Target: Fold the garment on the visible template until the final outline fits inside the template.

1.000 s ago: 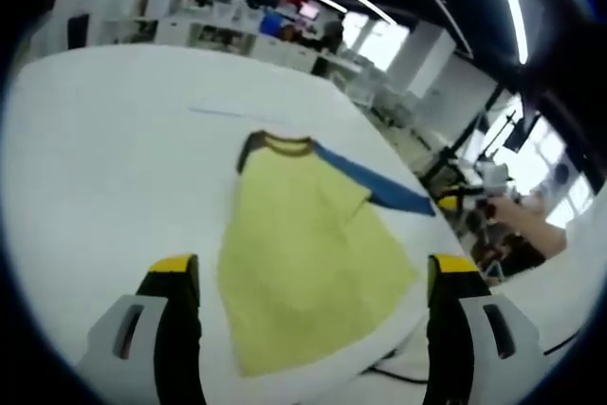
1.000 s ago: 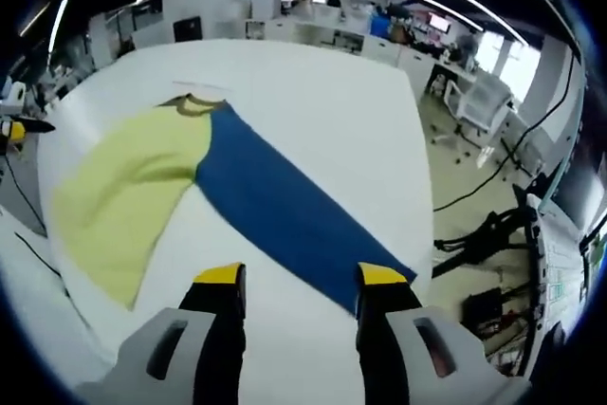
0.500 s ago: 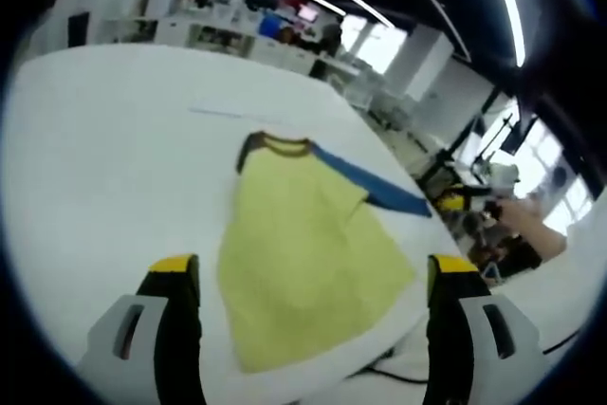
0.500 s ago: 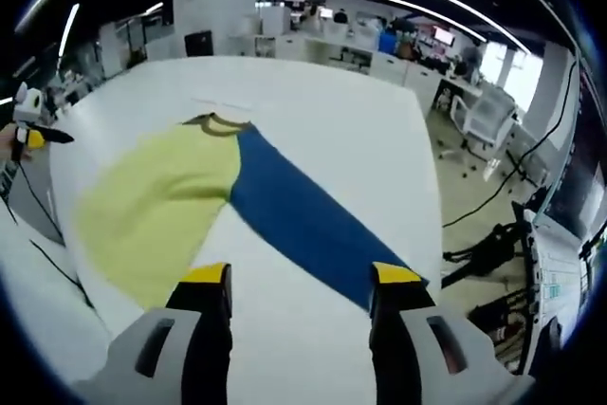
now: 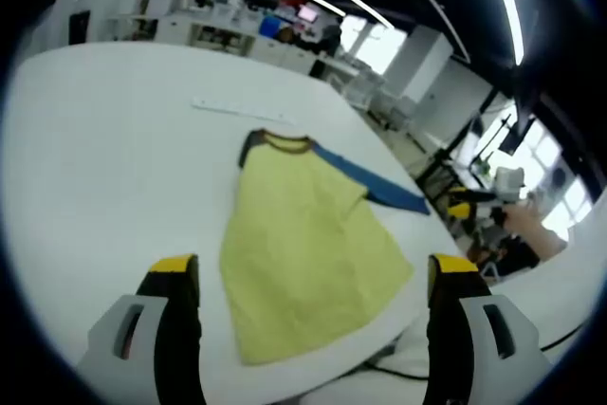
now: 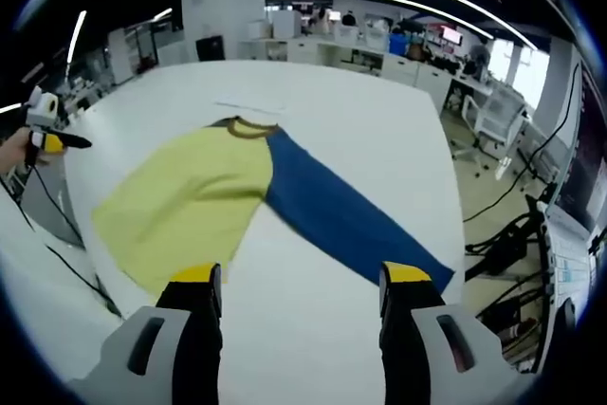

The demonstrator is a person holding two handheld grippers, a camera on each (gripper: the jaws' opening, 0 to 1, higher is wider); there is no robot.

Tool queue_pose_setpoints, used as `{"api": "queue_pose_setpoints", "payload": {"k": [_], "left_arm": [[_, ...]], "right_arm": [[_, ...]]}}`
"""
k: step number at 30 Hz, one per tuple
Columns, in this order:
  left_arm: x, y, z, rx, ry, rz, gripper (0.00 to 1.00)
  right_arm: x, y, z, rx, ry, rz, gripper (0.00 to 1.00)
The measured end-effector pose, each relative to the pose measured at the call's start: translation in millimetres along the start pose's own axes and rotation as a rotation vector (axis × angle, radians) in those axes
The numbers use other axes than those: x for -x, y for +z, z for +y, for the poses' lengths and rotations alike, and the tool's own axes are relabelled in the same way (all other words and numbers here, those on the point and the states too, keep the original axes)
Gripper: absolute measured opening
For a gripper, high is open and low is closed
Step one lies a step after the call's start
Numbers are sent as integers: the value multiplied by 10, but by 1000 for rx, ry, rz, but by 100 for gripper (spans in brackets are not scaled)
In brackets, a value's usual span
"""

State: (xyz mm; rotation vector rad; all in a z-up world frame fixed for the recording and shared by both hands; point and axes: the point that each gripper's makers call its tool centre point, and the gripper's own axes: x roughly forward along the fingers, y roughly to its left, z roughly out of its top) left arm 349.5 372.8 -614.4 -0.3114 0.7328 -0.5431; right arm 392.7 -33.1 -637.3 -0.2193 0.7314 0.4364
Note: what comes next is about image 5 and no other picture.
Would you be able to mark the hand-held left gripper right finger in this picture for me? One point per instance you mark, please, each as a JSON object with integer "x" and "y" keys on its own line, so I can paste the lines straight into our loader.
{"x": 455, "y": 353}

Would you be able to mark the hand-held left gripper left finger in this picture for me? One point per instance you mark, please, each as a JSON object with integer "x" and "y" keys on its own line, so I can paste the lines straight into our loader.
{"x": 156, "y": 353}

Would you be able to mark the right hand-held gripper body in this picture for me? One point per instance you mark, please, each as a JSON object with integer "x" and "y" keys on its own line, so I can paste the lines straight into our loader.
{"x": 509, "y": 184}

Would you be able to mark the yellow blue grey garment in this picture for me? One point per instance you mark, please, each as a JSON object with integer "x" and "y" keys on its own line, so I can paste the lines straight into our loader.
{"x": 303, "y": 253}

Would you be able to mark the white template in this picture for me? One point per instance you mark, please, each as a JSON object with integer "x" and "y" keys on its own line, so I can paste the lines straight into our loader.
{"x": 237, "y": 108}

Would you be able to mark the person's right hand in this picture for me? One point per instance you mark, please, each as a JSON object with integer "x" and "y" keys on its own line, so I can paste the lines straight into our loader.
{"x": 521, "y": 220}

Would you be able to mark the black stand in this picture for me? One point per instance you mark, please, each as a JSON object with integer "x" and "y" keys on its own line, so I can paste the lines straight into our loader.
{"x": 446, "y": 168}

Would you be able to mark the white cabinet row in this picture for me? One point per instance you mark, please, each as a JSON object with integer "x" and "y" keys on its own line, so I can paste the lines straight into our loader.
{"x": 265, "y": 49}

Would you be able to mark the blue crate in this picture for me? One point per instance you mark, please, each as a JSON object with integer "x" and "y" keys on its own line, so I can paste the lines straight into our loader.
{"x": 270, "y": 26}

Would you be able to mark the black box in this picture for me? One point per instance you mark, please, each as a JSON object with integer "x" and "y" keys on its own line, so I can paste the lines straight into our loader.
{"x": 79, "y": 28}

